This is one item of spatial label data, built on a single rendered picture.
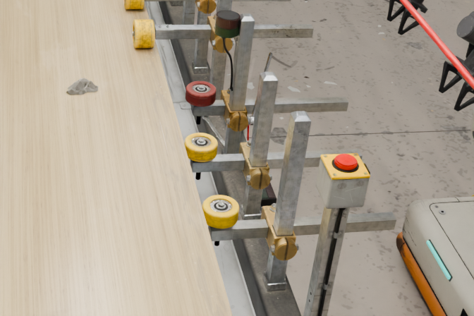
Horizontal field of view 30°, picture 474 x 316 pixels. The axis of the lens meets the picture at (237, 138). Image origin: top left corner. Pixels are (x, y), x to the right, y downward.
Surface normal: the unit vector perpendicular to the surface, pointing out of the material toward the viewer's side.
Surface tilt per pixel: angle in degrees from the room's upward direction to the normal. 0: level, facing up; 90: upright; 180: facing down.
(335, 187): 90
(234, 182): 0
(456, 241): 0
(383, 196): 0
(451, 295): 90
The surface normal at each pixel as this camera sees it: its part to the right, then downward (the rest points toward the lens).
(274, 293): 0.10, -0.83
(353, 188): 0.21, 0.55
